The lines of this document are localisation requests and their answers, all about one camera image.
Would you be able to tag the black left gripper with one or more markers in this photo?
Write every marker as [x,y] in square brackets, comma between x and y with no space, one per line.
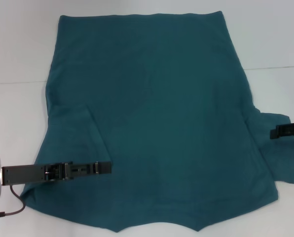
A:
[23,174]

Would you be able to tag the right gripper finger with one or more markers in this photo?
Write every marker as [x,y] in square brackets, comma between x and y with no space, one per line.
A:
[288,129]

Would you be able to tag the blue shirt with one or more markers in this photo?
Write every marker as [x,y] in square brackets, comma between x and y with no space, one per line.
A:
[161,98]

